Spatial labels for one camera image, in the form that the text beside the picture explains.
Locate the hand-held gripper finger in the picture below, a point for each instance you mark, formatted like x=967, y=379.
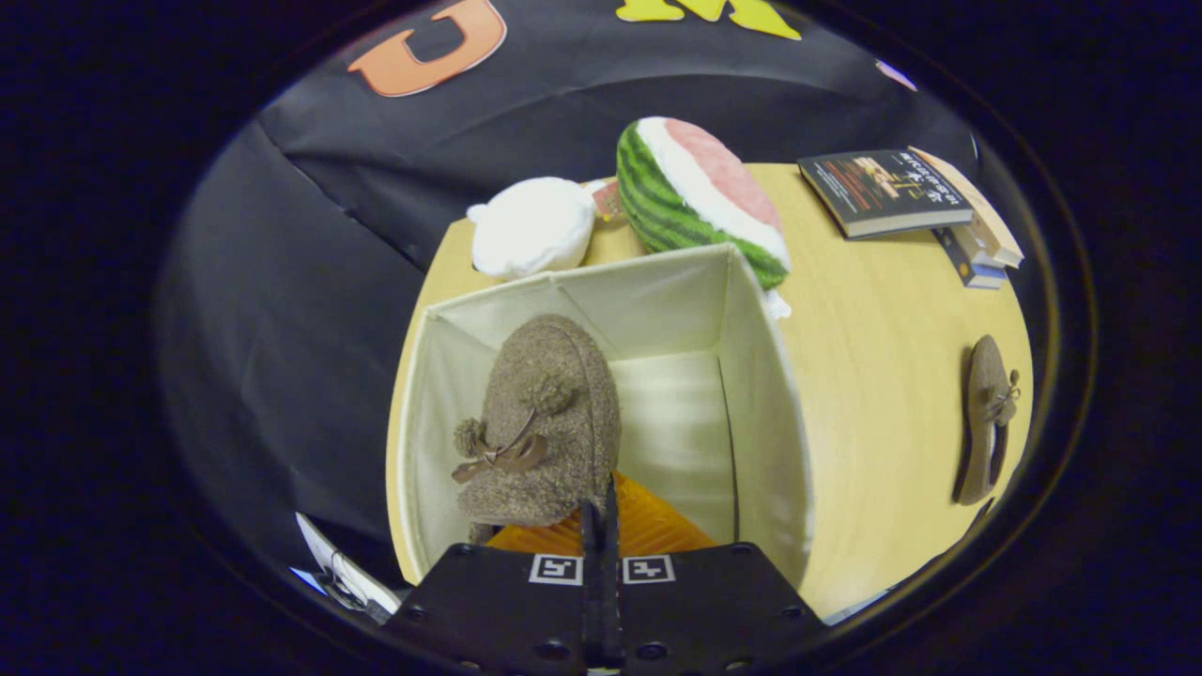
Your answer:
x=610, y=601
x=592, y=601

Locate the brown fuzzy shoe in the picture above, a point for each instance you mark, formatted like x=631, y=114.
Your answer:
x=981, y=413
x=554, y=441

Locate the cream fabric storage box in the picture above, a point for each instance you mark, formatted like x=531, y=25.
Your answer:
x=657, y=300

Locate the white flat panel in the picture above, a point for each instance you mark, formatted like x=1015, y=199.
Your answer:
x=352, y=575

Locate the white plush toy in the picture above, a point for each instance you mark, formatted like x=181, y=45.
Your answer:
x=531, y=225

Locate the watermelon slice plush toy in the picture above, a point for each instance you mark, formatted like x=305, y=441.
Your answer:
x=676, y=202

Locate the blue cover book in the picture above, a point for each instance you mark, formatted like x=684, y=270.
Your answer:
x=977, y=274

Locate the black cover book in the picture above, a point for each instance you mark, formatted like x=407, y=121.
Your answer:
x=878, y=188

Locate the beige cover book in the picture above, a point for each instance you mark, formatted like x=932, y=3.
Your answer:
x=986, y=230

